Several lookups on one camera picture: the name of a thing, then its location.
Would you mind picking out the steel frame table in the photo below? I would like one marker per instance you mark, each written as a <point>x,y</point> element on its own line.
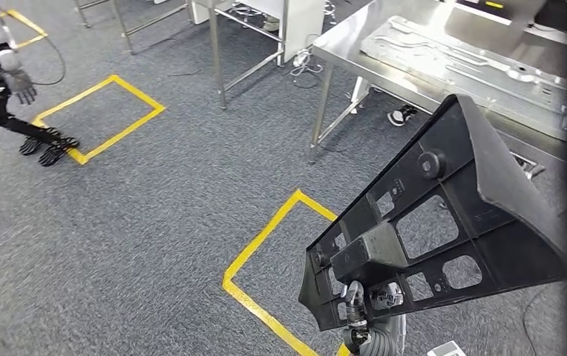
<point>217,59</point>
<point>122,27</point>

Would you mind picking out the black plastic plate frame part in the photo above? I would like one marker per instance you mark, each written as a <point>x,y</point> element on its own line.
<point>500,245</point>

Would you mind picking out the yellow floor tape square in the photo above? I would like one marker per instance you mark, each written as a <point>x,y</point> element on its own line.
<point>264,236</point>
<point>28,22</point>
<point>138,94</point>

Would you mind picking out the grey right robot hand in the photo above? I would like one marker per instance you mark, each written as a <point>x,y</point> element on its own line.
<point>356,304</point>

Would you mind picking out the person's shoe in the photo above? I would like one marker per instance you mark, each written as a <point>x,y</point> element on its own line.
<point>271,24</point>
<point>400,117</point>

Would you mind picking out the white panel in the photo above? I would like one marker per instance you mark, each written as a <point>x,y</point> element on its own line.
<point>305,24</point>

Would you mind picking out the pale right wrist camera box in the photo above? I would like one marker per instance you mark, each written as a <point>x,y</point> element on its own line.
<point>446,350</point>

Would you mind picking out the stainless steel workbench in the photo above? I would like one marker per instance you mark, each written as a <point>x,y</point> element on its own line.
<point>337,46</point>

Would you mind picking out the standing humanoid's grey hand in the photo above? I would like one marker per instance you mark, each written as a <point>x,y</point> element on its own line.
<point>24,87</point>

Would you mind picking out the grey metal fixture plate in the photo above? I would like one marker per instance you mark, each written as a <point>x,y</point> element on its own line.
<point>460,69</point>

